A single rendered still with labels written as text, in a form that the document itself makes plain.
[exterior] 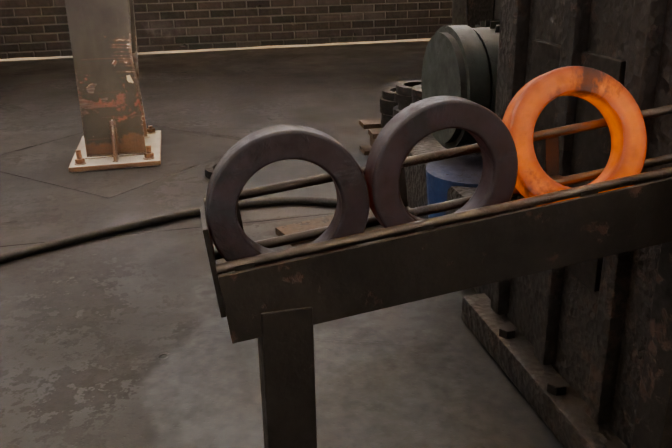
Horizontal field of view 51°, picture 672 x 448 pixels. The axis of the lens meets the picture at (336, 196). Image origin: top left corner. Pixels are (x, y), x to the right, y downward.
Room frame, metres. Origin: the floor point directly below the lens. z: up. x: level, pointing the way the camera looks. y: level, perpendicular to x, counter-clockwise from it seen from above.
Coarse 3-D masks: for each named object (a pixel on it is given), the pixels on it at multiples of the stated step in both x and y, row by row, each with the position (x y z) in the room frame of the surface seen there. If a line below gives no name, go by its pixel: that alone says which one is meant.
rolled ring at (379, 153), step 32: (448, 96) 0.80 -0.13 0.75; (384, 128) 0.78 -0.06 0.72; (416, 128) 0.77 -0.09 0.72; (448, 128) 0.78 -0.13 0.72; (480, 128) 0.79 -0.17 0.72; (384, 160) 0.75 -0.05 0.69; (512, 160) 0.80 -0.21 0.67; (384, 192) 0.75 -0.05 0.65; (480, 192) 0.81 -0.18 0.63; (512, 192) 0.80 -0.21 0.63; (384, 224) 0.76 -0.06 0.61
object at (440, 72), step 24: (480, 24) 2.26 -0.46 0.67; (432, 48) 2.25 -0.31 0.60; (456, 48) 2.08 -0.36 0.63; (480, 48) 2.07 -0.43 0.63; (432, 72) 2.24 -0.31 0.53; (456, 72) 2.05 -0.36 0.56; (480, 72) 2.02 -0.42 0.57; (432, 96) 2.24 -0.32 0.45; (456, 96) 2.04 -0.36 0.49; (480, 96) 2.00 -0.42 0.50; (432, 144) 2.40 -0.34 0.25; (456, 144) 2.08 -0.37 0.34; (408, 168) 2.32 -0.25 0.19; (408, 192) 2.32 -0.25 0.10; (456, 192) 1.91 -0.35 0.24; (480, 288) 1.71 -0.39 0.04
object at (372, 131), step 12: (396, 84) 2.88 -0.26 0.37; (408, 84) 2.92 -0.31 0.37; (420, 84) 2.69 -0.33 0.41; (384, 96) 3.06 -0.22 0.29; (396, 96) 2.84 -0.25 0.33; (408, 96) 2.79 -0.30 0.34; (420, 96) 2.56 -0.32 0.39; (384, 108) 3.05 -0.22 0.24; (396, 108) 2.87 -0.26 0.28; (360, 120) 3.22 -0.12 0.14; (372, 120) 3.21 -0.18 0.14; (384, 120) 3.05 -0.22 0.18; (372, 132) 2.99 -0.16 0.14; (372, 144) 3.19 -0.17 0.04
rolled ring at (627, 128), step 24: (552, 72) 0.87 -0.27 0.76; (576, 72) 0.87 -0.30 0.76; (600, 72) 0.88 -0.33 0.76; (528, 96) 0.85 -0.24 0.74; (552, 96) 0.85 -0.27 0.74; (576, 96) 0.89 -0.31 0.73; (600, 96) 0.87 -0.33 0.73; (624, 96) 0.87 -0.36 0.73; (504, 120) 0.86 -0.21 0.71; (528, 120) 0.84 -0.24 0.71; (624, 120) 0.86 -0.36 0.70; (528, 144) 0.83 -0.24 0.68; (624, 144) 0.85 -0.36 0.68; (528, 168) 0.82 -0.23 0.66; (624, 168) 0.84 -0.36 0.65; (528, 192) 0.81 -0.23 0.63; (600, 192) 0.82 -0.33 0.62
